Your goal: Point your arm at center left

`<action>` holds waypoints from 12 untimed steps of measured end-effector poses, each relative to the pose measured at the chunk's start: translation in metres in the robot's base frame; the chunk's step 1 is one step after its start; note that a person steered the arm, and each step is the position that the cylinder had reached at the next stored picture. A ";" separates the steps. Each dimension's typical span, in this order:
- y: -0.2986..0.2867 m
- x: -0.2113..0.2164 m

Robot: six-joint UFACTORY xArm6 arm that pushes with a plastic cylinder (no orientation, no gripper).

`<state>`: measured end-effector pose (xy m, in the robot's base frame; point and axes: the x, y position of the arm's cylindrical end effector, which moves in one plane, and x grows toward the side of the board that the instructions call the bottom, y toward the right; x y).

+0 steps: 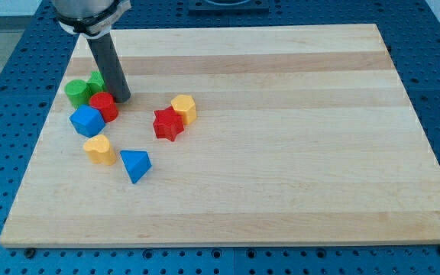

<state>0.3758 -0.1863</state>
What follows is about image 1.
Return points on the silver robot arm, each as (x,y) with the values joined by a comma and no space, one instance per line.
(91,18)

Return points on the yellow hexagon block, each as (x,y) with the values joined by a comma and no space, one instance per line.
(185,106)

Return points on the red star block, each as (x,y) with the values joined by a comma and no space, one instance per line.
(167,124)

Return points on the light wooden board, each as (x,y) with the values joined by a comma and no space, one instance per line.
(305,136)

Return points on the blue triangle block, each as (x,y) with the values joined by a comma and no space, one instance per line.
(136,162)

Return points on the red cylinder block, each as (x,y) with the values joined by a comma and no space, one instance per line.
(105,104)

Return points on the yellow heart block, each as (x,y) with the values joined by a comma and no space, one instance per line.
(99,150)

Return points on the blue cube block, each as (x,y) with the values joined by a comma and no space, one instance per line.
(87,121)

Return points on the green star block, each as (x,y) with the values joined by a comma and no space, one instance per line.
(96,83)

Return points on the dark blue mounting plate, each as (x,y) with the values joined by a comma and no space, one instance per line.
(226,6)

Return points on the green cylinder block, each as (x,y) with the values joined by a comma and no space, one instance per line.
(78,92)

